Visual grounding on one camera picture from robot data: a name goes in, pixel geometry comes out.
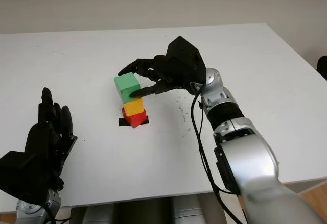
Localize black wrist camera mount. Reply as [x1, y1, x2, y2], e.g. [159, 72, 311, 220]
[166, 36, 207, 94]
[0, 151, 49, 206]

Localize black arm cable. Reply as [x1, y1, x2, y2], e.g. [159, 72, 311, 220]
[40, 201, 72, 224]
[190, 82, 250, 224]

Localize yellow wooden cube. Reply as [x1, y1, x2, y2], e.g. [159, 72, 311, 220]
[123, 98, 144, 117]

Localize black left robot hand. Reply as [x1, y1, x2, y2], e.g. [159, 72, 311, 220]
[24, 87, 78, 191]

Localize black chair part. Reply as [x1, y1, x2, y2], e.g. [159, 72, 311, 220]
[316, 55, 327, 80]

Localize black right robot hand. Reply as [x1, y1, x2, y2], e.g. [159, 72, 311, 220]
[118, 54, 195, 98]

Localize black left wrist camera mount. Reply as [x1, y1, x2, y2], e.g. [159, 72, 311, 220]
[0, 151, 49, 206]

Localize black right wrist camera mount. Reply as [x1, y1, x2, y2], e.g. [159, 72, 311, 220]
[166, 36, 207, 94]

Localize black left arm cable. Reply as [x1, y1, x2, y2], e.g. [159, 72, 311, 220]
[40, 201, 72, 224]

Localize silver right robot thigh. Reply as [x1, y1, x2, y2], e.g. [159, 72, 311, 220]
[171, 195, 205, 224]

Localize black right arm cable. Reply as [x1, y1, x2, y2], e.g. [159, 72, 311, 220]
[190, 82, 250, 224]

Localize red wooden cube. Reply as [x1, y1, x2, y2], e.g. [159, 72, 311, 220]
[121, 107, 148, 129]

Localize green wooden cube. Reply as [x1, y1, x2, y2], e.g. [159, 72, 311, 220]
[113, 72, 141, 104]

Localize black tape strip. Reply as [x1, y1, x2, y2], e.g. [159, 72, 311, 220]
[118, 116, 150, 127]

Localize white table leg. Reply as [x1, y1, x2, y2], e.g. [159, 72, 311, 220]
[205, 193, 227, 224]

